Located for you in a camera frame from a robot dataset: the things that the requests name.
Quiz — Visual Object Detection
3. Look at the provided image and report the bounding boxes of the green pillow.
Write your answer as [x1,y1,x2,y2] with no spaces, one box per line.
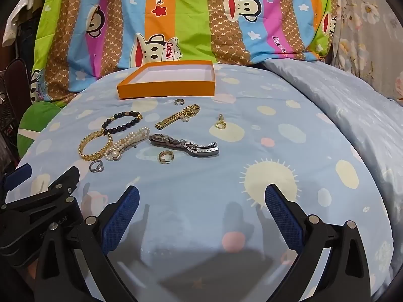
[17,101,68,161]

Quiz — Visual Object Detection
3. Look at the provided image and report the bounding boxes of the light blue printed bedsheet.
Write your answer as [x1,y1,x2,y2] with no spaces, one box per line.
[9,60,395,302]

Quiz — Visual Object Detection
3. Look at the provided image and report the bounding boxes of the colourful striped cartoon blanket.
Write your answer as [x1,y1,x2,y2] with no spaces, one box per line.
[30,0,339,101]

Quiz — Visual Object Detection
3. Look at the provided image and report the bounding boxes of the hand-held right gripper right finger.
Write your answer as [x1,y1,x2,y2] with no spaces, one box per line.
[264,184,372,302]

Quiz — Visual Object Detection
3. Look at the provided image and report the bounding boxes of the pale blue quilt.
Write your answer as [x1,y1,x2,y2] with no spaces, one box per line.
[261,58,403,202]

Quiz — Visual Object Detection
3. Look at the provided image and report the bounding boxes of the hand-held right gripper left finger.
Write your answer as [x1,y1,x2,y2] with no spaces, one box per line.
[33,185,141,302]

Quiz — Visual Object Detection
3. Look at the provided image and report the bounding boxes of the black bead bracelet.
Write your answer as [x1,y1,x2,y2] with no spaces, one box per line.
[101,111,143,136]

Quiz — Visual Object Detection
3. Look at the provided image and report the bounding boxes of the black electric fan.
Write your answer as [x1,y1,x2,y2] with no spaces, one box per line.
[0,58,32,139]

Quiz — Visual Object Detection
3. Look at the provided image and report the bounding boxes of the grey floral cloth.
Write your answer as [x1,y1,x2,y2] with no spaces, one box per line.
[330,0,403,101]

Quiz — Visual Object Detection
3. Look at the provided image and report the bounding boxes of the gold chain bracelet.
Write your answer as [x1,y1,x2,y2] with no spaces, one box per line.
[79,131,114,161]

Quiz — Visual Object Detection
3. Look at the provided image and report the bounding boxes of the gold watch band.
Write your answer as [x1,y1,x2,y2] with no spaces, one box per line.
[155,104,201,130]

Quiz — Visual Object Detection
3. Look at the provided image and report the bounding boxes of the silver metal watch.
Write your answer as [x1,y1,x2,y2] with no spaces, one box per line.
[149,134,220,157]

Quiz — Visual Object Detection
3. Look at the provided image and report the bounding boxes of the hanging clothes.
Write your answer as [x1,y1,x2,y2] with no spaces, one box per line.
[3,0,60,48]

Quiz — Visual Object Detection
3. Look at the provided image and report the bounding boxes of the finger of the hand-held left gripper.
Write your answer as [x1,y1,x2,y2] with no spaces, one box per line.
[3,163,33,193]
[0,166,80,215]

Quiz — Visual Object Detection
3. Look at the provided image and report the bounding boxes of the white pearl bracelet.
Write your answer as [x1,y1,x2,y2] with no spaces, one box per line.
[104,127,150,162]

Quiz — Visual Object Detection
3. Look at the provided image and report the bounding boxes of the orange cardboard box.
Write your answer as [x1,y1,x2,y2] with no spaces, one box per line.
[117,60,216,100]

